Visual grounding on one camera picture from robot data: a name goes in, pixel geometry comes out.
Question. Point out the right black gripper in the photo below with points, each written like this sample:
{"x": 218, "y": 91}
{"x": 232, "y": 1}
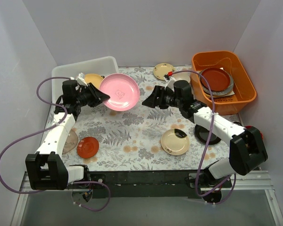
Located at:
{"x": 159, "y": 98}

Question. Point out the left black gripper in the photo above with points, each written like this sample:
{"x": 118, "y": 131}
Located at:
{"x": 92, "y": 94}

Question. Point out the large yellow round plate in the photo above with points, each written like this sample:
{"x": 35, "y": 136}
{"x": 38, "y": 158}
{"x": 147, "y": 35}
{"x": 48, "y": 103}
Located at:
{"x": 94, "y": 79}

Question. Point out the pink round plate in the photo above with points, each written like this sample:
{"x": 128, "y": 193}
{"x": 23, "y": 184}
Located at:
{"x": 123, "y": 91}

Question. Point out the small cream floral plate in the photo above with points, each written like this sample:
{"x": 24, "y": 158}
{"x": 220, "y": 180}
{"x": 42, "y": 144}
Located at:
{"x": 161, "y": 69}

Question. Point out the cream plate with black mark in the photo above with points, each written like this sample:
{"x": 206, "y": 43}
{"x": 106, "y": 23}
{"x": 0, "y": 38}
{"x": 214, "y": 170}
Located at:
{"x": 175, "y": 142}

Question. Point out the black round plate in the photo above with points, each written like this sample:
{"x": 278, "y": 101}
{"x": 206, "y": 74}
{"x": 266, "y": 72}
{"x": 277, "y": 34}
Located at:
{"x": 202, "y": 135}

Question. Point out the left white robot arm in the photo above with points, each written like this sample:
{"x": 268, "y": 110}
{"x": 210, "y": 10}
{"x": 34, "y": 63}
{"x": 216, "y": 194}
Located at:
{"x": 45, "y": 168}

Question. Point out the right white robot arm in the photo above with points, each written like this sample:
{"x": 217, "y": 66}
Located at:
{"x": 246, "y": 147}

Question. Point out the white plastic bin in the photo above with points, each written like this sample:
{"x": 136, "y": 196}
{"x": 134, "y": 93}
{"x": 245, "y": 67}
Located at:
{"x": 102, "y": 66}

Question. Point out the yellow plate in orange bin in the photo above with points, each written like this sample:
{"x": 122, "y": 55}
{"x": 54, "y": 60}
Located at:
{"x": 216, "y": 94}

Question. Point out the red plate in orange bin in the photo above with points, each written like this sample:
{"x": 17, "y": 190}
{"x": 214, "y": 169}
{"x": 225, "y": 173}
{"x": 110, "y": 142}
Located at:
{"x": 215, "y": 78}

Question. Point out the grey plate in orange bin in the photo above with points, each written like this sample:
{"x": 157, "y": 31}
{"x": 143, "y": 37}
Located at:
{"x": 229, "y": 89}

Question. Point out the orange plastic bin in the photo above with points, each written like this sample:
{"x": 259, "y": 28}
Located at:
{"x": 244, "y": 91}

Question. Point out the white ceramic bowl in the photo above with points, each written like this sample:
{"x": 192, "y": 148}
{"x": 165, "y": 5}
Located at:
{"x": 183, "y": 76}

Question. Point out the floral patterned table mat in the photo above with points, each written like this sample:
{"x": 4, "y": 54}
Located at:
{"x": 130, "y": 140}

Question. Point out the clear glass floral plate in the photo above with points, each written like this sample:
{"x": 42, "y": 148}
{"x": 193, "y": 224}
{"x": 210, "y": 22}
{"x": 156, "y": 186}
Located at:
{"x": 71, "y": 142}

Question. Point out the small red round plate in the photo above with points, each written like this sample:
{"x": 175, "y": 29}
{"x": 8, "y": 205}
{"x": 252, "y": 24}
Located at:
{"x": 87, "y": 147}

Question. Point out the red black skull mug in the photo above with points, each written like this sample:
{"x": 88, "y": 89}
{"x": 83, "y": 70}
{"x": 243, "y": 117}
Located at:
{"x": 261, "y": 135}

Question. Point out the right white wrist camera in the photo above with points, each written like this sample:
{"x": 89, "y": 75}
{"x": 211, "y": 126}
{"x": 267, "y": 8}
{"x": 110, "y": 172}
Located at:
{"x": 170, "y": 80}

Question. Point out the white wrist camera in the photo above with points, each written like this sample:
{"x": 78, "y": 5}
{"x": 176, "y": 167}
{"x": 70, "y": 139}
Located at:
{"x": 170, "y": 80}
{"x": 80, "y": 78}

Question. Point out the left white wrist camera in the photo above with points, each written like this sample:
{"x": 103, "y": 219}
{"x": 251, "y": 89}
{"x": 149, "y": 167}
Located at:
{"x": 80, "y": 78}

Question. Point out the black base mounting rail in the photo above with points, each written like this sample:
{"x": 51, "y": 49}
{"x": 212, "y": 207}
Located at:
{"x": 159, "y": 183}

